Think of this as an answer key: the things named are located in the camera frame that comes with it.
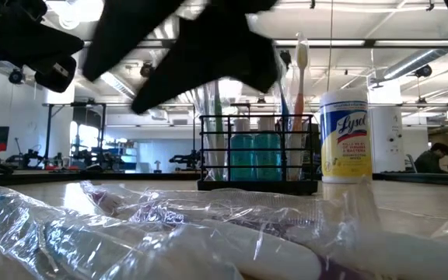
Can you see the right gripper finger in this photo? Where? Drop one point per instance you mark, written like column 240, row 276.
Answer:
column 130, row 27
column 208, row 58

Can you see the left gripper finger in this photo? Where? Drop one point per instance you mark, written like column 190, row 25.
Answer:
column 45, row 44

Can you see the orange toothbrush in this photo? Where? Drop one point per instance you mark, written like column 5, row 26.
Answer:
column 301, row 78

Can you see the purple toothbrush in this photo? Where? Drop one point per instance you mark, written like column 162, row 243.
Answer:
column 403, row 253
column 247, row 249

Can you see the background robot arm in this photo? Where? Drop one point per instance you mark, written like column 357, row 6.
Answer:
column 185, row 158

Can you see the black ceiling dome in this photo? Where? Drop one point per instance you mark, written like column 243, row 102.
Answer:
column 16, row 75
column 147, row 69
column 423, row 71

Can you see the Lysol wipes canister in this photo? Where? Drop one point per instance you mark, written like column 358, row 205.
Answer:
column 344, row 148

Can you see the white round column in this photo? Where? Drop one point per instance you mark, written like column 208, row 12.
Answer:
column 387, row 128

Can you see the person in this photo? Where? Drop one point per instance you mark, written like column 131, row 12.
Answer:
column 432, row 161

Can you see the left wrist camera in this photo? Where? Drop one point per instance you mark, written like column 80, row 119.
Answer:
column 54, row 78

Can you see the black aluminium table frame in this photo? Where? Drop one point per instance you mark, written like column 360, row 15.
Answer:
column 33, row 177

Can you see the silver ventilation duct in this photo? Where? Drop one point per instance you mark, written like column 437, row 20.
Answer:
column 414, row 62

